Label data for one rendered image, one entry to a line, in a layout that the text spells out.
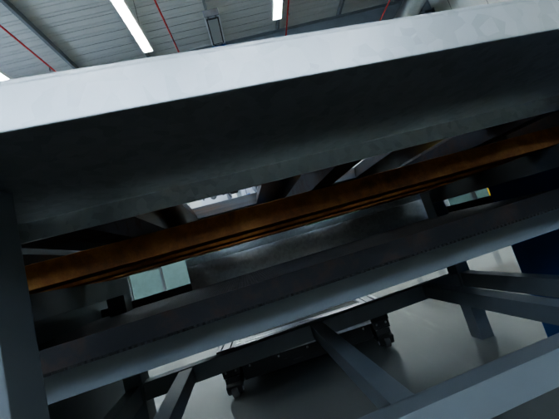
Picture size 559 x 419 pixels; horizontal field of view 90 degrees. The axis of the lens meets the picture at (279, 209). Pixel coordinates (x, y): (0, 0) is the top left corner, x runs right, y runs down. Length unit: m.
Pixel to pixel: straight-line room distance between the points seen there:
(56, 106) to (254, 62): 0.11
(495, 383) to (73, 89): 0.72
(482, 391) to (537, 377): 0.12
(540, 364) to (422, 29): 0.65
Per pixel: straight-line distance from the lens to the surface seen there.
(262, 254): 1.27
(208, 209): 1.15
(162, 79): 0.20
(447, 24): 0.27
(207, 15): 1.99
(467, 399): 0.68
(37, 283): 0.73
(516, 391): 0.74
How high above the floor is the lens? 0.62
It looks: 7 degrees up
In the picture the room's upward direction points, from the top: 16 degrees counter-clockwise
